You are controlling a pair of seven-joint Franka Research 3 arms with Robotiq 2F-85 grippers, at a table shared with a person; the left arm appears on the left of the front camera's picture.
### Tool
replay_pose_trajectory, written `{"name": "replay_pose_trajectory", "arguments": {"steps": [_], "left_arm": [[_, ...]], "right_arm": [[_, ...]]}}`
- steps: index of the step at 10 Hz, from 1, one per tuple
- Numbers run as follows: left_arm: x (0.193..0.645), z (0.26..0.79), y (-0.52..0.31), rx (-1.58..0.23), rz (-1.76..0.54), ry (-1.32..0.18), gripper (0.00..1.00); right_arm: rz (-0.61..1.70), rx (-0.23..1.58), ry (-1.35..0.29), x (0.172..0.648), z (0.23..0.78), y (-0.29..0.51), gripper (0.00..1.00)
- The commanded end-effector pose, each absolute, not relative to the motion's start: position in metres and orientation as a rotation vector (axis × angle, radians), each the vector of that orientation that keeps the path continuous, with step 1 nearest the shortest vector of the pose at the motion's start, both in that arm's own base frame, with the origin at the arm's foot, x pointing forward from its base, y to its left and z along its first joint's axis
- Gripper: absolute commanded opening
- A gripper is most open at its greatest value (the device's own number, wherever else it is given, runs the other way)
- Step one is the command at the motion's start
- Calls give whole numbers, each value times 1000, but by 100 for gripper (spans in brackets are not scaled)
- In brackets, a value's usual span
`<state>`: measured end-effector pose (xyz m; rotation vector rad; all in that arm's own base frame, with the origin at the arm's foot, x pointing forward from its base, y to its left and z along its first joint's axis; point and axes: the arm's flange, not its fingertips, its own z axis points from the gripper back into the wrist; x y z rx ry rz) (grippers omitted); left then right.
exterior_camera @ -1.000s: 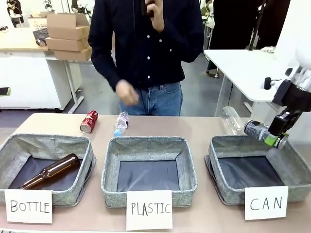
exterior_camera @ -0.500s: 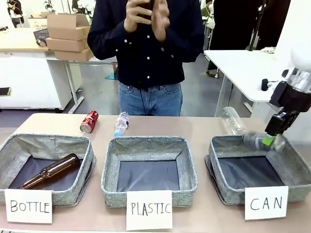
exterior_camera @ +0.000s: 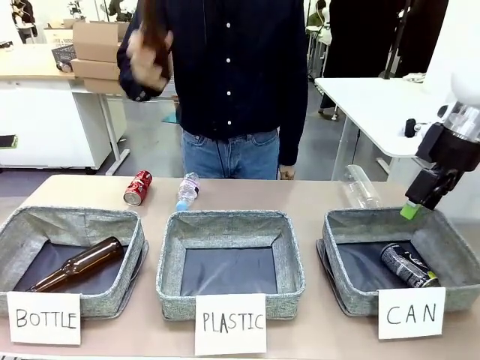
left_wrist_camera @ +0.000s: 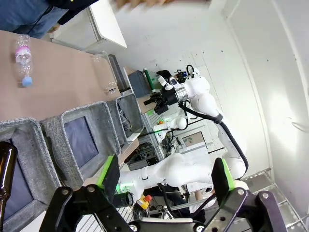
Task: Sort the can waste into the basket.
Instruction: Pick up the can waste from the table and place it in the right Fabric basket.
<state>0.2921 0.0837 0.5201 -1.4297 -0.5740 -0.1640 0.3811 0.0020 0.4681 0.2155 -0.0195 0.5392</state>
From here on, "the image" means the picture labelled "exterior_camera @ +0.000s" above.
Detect person's blue jeans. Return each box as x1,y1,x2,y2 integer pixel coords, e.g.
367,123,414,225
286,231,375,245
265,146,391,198
181,127,281,180

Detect black mesh basket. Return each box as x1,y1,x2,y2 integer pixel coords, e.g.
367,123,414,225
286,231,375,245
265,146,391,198
49,43,77,65

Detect black knob white mount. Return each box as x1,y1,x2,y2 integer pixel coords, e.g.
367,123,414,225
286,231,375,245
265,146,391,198
402,117,429,139

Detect grey fabric basket bottle label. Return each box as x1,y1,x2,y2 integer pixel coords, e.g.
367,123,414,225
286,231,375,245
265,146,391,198
0,205,150,320

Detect white side table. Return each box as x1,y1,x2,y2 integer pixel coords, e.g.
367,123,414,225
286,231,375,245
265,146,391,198
313,76,480,182

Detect person's left forearm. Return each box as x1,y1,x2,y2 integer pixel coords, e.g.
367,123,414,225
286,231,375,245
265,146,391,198
277,70,309,168

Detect black drink can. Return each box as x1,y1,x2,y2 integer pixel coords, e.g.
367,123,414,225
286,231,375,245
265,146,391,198
379,242,440,289

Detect grey fabric basket can label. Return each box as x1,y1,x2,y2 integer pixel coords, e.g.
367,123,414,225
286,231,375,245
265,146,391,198
315,206,480,317

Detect large open cardboard box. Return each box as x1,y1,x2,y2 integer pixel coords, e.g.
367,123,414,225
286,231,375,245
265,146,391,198
72,19,131,64

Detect wooden top white desk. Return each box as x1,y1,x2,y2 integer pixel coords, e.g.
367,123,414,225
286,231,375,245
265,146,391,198
0,43,131,176

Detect red cola can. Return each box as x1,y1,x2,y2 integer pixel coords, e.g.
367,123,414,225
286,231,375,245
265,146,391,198
123,169,154,207

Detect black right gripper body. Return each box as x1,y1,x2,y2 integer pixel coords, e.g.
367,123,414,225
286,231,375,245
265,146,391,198
415,121,480,180

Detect person's dark navy shirt torso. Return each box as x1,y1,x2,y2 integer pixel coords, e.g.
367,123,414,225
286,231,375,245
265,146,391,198
116,0,309,168

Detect flat cardboard box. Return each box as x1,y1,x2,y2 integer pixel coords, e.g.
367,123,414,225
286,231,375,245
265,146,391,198
82,76,126,95
70,57,122,82

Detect teal sheet on floor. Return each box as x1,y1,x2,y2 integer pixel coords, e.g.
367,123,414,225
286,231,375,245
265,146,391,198
160,103,182,125

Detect person's right forearm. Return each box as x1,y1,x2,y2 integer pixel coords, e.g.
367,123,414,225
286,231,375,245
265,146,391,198
116,37,160,103

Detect person's right hand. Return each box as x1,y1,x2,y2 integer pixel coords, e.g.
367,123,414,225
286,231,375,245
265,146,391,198
126,28,175,95

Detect white storage box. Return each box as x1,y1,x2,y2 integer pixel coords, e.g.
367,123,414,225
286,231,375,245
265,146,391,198
43,21,76,49

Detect white paper sign CAN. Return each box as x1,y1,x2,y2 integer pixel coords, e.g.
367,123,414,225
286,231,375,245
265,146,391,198
376,286,447,341

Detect grey fabric basket plastic label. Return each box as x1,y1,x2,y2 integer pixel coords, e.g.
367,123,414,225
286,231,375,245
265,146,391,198
155,209,306,321

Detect large clear plastic bottle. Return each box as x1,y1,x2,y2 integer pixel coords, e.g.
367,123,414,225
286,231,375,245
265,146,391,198
343,163,384,209

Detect black curtain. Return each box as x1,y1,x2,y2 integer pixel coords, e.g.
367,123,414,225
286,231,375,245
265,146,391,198
322,0,450,80

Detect brown glass bottle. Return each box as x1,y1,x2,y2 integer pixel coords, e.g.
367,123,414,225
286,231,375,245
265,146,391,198
26,235,128,293
140,0,174,80

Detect small blue-capped water bottle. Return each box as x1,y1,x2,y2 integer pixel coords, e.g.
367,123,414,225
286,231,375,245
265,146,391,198
175,172,200,212

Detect white paper sign BOTTLE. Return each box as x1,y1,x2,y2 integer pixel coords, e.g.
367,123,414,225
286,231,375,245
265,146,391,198
5,290,83,346

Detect white paper sign PLASTIC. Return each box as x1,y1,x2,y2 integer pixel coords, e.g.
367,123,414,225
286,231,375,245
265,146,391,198
193,292,268,356

